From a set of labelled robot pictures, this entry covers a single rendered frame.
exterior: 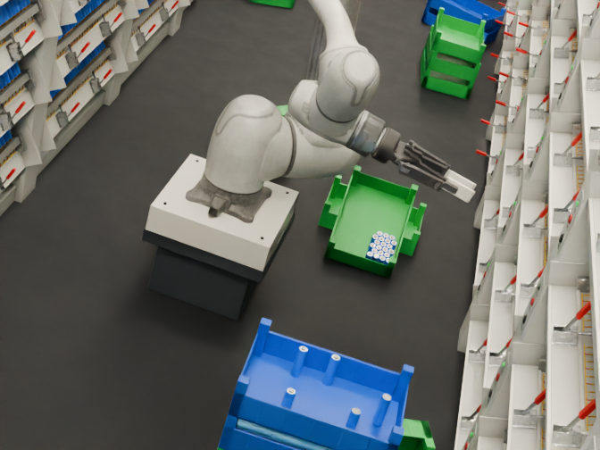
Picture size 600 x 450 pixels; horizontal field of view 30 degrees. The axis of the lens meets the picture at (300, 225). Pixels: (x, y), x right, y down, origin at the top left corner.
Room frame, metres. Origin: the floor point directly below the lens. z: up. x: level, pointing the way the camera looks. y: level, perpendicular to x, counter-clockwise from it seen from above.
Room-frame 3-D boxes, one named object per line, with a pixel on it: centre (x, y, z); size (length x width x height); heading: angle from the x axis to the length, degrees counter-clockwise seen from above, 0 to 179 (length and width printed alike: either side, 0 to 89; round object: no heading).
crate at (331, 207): (2.98, -0.21, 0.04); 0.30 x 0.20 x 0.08; 87
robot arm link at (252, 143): (2.44, 0.19, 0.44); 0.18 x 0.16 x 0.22; 121
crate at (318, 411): (1.58, -0.13, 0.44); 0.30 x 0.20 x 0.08; 88
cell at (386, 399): (1.58, -0.24, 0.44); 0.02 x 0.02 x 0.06
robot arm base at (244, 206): (2.41, 0.20, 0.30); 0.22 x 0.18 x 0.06; 172
